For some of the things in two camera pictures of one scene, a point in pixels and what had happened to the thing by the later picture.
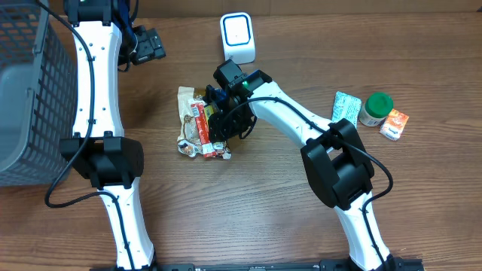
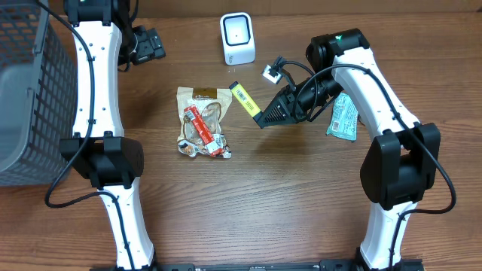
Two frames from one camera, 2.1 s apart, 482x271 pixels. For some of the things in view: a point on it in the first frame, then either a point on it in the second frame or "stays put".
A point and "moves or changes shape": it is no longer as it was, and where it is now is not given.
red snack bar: [199, 112] moves or changes shape
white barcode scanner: [238, 37] stays put
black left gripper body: [147, 47] stays put
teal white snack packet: [346, 106] stays put
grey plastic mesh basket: [38, 96] stays put
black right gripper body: [233, 123] -> [309, 95]
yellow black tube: [208, 111] moves or changes shape
